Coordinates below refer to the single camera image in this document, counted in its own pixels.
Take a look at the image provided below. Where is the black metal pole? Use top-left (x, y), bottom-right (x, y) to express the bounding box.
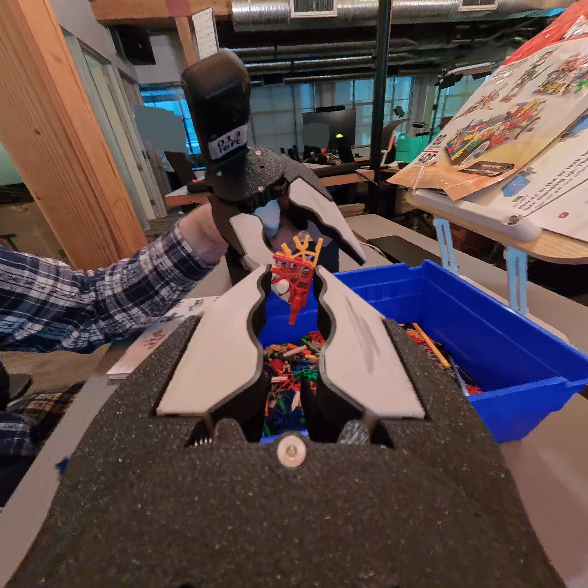
top-left (369, 0), bottom-right (394, 218)

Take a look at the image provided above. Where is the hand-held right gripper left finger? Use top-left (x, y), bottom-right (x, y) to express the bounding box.
top-left (156, 264), bottom-right (274, 420)

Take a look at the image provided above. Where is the white instruction sheet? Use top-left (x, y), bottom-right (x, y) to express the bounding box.
top-left (500, 137), bottom-right (588, 246)

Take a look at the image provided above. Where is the black flat tablet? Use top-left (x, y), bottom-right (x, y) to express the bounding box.
top-left (367, 235), bottom-right (434, 269)

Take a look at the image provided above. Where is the colourful toy package bag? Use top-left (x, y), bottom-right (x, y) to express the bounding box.
top-left (387, 0), bottom-right (588, 202)

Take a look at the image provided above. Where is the wooden post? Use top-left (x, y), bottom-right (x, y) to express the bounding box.
top-left (0, 0), bottom-right (149, 273)

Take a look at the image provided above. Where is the silver ventilation duct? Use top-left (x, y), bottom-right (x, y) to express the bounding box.
top-left (231, 0), bottom-right (554, 29)

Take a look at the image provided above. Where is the paper sheet on table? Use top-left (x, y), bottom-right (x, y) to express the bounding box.
top-left (105, 295), bottom-right (223, 381)

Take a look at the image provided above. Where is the blue plastic bin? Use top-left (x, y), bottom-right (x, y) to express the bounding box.
top-left (259, 258), bottom-right (588, 444)

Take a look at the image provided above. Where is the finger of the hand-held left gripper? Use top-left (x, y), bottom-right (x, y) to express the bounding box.
top-left (229, 213), bottom-right (278, 273)
top-left (287, 177), bottom-right (370, 271)

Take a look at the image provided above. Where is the white air vent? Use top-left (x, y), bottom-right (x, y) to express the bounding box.
top-left (290, 0), bottom-right (338, 18)

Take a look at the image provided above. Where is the tilted board stand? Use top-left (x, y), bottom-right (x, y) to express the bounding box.
top-left (408, 188), bottom-right (588, 319)

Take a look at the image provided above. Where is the pile of colourful toy pieces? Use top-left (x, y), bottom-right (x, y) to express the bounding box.
top-left (263, 321), bottom-right (485, 439)

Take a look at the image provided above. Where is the person's left hand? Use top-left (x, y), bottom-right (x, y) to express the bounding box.
top-left (177, 197), bottom-right (283, 269)

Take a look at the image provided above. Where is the red yellow toy construction piece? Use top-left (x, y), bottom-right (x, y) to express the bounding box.
top-left (269, 234), bottom-right (325, 328)

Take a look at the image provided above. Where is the black computer monitor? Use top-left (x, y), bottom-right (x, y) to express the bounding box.
top-left (301, 108), bottom-right (358, 154)

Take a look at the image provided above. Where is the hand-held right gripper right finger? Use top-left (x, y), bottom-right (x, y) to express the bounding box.
top-left (312, 266), bottom-right (427, 421)

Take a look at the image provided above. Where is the person's left forearm plaid sleeve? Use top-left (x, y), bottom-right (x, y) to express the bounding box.
top-left (0, 224), bottom-right (218, 356)

